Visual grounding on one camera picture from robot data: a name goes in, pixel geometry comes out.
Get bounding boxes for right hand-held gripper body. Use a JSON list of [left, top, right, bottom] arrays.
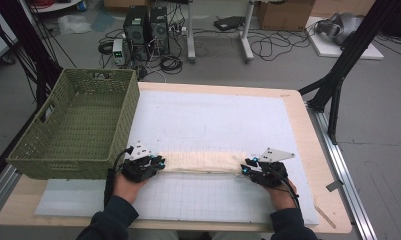
[[250, 147, 296, 189]]

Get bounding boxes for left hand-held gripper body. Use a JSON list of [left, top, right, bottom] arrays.
[[119, 141, 160, 183]]

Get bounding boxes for cream egg print cloth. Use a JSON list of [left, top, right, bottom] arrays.
[[159, 151, 253, 176]]

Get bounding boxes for green woven basket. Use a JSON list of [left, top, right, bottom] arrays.
[[6, 68, 141, 180]]

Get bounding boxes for person's left hand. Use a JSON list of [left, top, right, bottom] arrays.
[[112, 172, 147, 205]]

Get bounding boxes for person's right hand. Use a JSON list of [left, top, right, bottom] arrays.
[[264, 179, 298, 211]]

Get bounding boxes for white foam mat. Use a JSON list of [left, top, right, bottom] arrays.
[[34, 89, 320, 225]]

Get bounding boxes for grey tape piece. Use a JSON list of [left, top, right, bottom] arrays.
[[325, 179, 344, 193]]

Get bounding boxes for thin wooden stick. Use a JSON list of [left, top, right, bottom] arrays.
[[314, 204, 338, 230]]

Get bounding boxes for small white power supply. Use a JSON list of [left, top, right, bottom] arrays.
[[112, 38, 126, 66]]

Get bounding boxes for white floor board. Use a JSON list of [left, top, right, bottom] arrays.
[[305, 16, 385, 61]]

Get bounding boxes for white desk leg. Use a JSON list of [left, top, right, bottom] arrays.
[[239, 0, 256, 63], [186, 0, 197, 64]]

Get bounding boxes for large black computer tower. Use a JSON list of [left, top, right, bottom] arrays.
[[123, 5, 152, 61]]

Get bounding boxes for slim black computer tower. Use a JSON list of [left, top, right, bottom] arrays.
[[150, 6, 171, 56]]

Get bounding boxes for black metal stand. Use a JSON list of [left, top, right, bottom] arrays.
[[297, 0, 401, 145], [0, 0, 64, 110]]

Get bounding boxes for flat black device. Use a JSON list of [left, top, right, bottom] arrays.
[[213, 15, 246, 32]]

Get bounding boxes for brown cardboard box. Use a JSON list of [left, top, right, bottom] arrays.
[[256, 0, 316, 32]]

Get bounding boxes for teal floor sheet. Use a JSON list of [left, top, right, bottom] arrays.
[[90, 11, 118, 34]]

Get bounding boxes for grey headset device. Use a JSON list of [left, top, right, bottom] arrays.
[[314, 12, 364, 46]]

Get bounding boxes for clear plastic bag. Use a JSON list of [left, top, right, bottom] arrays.
[[57, 14, 93, 36]]

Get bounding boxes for left hand-held gripper cable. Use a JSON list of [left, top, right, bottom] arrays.
[[103, 146, 134, 208]]

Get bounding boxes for hand-held gripper cable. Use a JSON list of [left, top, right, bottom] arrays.
[[103, 146, 134, 208], [264, 164, 302, 211]]

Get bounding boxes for right hand-held gripper cable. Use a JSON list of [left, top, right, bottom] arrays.
[[264, 164, 302, 211]]

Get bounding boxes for aluminium rail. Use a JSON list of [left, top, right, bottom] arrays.
[[0, 164, 21, 218], [307, 106, 378, 240]]

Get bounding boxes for coiled black cable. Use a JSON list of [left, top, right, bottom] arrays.
[[159, 54, 184, 75]]

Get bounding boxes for loose black floor cables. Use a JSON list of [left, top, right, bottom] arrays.
[[247, 29, 311, 62]]

